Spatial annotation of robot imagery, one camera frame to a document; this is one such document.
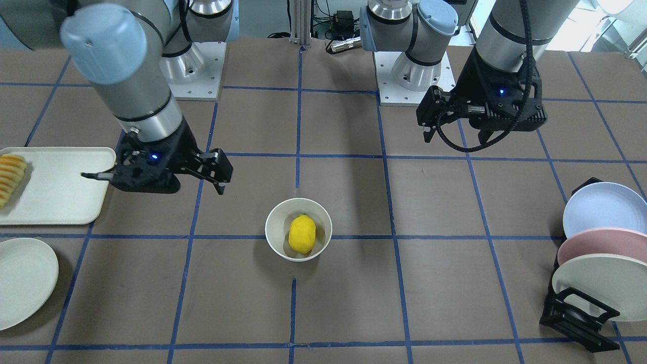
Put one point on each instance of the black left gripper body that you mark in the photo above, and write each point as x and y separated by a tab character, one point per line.
469	81

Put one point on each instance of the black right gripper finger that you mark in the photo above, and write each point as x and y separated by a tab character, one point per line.
220	187

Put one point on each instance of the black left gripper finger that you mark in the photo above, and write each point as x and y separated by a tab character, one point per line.
428	134
488	137

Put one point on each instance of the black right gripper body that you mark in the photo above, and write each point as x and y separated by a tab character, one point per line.
180	143

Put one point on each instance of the white ceramic bowl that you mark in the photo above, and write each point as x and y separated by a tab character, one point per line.
278	223

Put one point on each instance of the yellow lemon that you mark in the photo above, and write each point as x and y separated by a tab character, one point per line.
302	234

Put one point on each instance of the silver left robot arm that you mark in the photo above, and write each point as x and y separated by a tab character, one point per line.
515	31

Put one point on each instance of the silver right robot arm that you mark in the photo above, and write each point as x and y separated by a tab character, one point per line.
120	47

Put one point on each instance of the white rectangular tray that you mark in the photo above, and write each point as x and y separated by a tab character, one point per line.
53	192

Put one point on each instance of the silver cylindrical connector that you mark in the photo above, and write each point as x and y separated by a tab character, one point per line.
342	46

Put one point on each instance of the light blue plate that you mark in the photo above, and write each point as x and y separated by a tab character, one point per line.
602	205

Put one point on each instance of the black power adapter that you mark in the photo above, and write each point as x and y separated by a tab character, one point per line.
343	21

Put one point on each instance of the sliced yellow pastry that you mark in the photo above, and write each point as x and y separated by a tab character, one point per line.
13	168

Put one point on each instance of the white round plate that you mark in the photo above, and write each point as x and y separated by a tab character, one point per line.
29	274

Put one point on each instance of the pink plate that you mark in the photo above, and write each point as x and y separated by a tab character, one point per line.
606	240

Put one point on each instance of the cream plate in rack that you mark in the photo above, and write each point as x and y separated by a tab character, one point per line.
616	281

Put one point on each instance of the black plate rack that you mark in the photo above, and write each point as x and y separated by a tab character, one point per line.
574	322

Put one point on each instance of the aluminium frame post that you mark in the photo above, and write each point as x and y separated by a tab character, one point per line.
300	22

